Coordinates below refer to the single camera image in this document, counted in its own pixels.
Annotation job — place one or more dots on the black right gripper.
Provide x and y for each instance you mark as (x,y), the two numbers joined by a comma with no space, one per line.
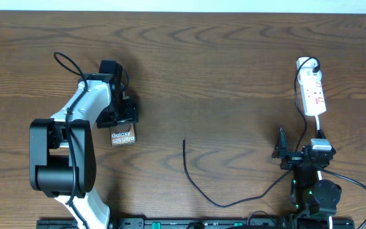
(292,159)

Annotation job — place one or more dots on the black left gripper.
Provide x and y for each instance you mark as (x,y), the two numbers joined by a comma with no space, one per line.
(131,115)

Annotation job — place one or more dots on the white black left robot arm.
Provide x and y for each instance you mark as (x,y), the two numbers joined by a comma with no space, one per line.
(62,160)

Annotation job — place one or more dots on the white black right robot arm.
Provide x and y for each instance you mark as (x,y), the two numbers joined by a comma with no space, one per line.
(315,198)

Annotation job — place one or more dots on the white power strip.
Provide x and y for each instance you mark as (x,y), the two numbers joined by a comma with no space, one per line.
(312,93)

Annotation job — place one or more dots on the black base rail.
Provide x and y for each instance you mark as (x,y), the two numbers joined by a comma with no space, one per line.
(139,223)

